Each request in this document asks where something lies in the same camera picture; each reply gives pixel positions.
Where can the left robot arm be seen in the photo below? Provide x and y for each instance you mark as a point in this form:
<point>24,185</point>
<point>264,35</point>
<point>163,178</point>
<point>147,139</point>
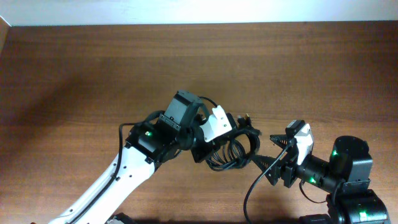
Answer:
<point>186,125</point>

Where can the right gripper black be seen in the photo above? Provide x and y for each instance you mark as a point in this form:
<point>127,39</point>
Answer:
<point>286,165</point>

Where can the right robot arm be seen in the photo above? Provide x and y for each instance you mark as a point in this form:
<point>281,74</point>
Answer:
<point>345,176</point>

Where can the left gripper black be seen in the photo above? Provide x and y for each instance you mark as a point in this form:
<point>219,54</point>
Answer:
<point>208,147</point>

